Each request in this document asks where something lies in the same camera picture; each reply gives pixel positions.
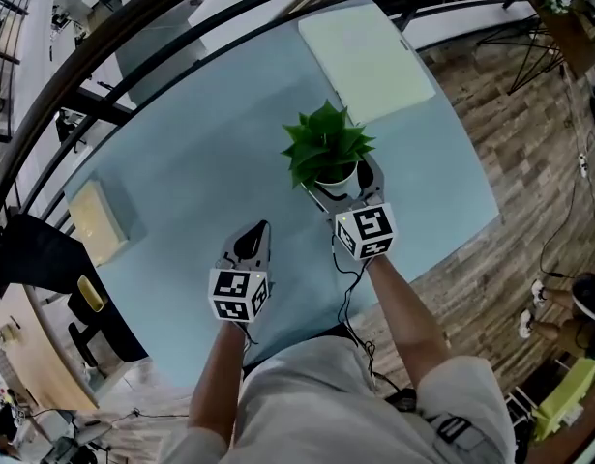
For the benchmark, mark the slim white power strip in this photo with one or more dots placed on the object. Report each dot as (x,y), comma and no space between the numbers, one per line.
(583,165)

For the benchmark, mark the light wooden desk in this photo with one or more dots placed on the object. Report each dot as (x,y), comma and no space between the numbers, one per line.
(40,356)

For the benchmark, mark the yellow plastic tray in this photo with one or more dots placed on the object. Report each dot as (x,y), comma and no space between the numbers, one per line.
(91,294)

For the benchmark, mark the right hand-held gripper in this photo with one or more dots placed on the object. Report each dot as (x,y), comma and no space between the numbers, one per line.
(369,230)

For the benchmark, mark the person's right forearm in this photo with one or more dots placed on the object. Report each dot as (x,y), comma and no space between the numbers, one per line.
(408,327)

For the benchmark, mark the white flowers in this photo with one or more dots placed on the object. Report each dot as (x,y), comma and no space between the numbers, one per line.
(557,2)

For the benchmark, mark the person's left forearm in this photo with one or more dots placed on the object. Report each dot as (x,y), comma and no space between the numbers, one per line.
(215,380)

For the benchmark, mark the dark wooden stand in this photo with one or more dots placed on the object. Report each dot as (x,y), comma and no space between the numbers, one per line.
(565,37)

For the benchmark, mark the beige book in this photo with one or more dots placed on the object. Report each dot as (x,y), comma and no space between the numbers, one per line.
(95,220)

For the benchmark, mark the person's grey shirt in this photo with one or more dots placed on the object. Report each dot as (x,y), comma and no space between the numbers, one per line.
(326,414)

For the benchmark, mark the light blue table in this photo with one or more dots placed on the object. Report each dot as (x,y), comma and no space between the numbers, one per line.
(84,66)

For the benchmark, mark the white flat box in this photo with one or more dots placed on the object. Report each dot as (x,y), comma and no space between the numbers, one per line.
(369,61)

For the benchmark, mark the lime green seat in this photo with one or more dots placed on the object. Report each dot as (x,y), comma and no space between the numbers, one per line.
(565,399)

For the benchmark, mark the black office chair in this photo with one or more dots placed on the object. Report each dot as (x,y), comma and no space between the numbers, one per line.
(40,259)

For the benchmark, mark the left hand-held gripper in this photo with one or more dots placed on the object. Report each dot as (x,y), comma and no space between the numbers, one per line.
(234,298)

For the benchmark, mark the green plant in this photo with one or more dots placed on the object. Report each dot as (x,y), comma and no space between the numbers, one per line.
(326,148)

